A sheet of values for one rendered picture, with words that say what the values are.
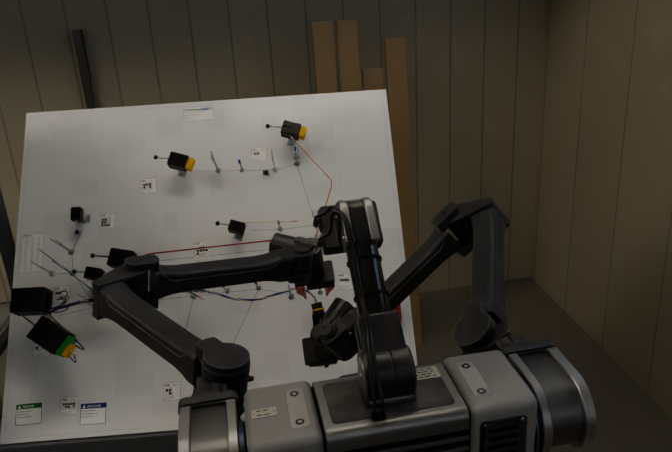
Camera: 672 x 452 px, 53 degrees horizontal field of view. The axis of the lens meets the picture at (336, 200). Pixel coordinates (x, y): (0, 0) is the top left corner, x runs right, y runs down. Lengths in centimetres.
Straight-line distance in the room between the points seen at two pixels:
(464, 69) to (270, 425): 320
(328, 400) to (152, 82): 289
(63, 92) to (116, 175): 158
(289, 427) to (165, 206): 132
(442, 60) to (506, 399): 306
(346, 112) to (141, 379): 103
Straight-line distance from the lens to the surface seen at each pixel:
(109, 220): 218
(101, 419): 208
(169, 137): 223
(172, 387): 203
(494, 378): 101
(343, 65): 337
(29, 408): 215
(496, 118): 408
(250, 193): 212
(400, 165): 350
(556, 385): 106
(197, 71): 367
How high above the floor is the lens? 212
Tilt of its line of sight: 21 degrees down
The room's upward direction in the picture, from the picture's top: 3 degrees counter-clockwise
